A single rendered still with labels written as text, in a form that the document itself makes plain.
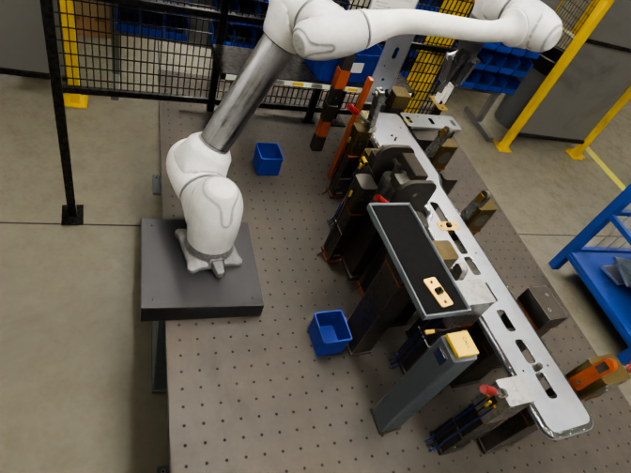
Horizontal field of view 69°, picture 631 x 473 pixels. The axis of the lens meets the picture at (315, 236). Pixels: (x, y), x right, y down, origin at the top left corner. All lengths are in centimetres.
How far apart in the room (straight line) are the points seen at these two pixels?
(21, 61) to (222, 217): 223
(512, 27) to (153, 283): 123
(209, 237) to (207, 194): 14
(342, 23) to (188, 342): 97
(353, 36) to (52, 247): 183
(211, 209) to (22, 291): 127
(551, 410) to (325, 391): 61
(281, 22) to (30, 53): 221
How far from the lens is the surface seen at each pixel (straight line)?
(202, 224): 140
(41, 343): 228
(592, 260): 369
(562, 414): 144
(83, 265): 249
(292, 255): 171
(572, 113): 483
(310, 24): 124
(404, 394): 131
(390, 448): 147
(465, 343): 114
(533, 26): 147
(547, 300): 162
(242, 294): 148
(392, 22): 135
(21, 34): 330
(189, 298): 145
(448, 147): 198
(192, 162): 150
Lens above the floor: 197
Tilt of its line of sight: 45 degrees down
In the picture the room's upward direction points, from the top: 23 degrees clockwise
